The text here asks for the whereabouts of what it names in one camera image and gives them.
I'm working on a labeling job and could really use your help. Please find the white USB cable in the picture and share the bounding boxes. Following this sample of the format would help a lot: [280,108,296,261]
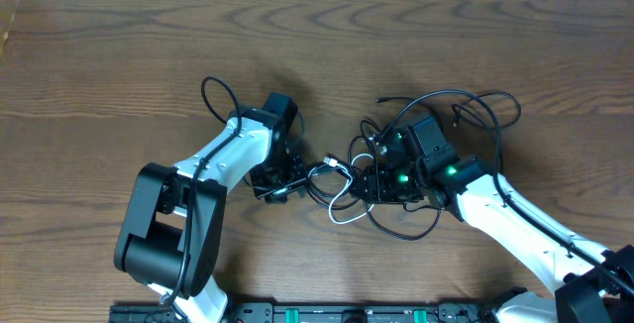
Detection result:
[309,153,376,226]

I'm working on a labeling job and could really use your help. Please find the black USB cable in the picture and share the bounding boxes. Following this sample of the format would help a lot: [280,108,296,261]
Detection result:
[304,90,522,242]

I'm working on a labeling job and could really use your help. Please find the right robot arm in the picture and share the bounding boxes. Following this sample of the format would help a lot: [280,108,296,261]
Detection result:
[351,115,633,322]

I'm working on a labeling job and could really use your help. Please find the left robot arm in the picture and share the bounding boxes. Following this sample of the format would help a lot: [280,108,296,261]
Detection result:
[110,93,307,322]

